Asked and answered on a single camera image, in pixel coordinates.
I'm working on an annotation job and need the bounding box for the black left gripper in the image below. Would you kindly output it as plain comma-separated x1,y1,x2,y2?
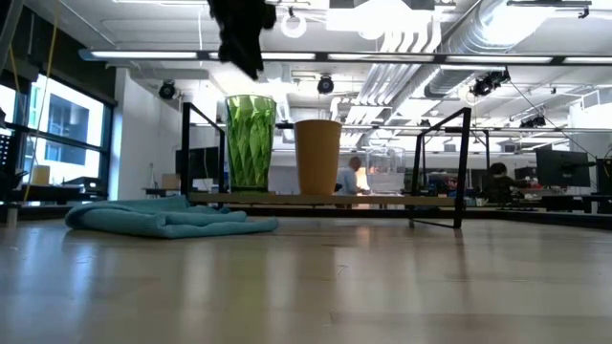
208,0,277,81

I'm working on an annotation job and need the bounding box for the green faceted plastic cup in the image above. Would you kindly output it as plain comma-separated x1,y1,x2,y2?
225,94,278,193

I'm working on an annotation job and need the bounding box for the orange plastic cup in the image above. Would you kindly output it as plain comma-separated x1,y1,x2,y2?
293,118,343,196

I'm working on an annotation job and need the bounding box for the clear glass cup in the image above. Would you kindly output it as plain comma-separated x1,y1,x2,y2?
364,145,407,195

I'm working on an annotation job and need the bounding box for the overhead LED light bar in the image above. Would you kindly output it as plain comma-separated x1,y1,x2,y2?
78,47,612,67

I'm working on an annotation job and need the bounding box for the black computer monitor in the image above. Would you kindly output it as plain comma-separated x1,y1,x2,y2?
596,157,612,195
535,149,592,188
175,146,220,182

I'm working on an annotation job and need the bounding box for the person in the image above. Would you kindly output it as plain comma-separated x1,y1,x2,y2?
487,161,532,204
336,156,369,196

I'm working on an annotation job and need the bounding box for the blue microfibre cloth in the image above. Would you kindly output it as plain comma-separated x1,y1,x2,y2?
64,194,280,240

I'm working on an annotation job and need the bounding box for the black desk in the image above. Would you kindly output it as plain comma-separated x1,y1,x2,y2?
539,190,612,214
0,183,109,206

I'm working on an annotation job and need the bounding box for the white ring fixture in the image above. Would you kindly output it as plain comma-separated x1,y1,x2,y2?
280,13,308,39

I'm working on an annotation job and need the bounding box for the yellow hanging cable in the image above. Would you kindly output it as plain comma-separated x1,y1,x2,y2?
8,0,61,202

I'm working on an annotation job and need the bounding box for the silver ventilation duct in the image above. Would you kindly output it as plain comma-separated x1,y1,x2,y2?
423,0,551,99

